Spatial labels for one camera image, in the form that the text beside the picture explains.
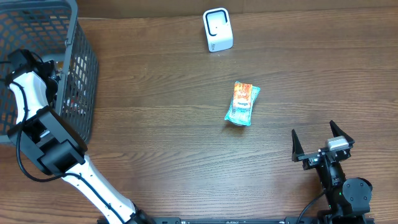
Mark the white barcode scanner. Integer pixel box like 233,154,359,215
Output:
203,7,233,52

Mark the orange tissue pack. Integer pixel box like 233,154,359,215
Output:
232,82,252,109

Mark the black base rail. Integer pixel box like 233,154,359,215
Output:
152,217,364,224

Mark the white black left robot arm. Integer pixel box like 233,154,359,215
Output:
3,49,154,224

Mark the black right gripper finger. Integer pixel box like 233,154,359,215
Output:
292,129,305,162
330,120,353,144

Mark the grey plastic basket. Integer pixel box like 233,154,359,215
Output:
1,1,99,142

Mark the teal snack bag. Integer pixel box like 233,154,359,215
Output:
224,86,261,126

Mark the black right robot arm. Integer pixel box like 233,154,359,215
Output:
292,121,374,223

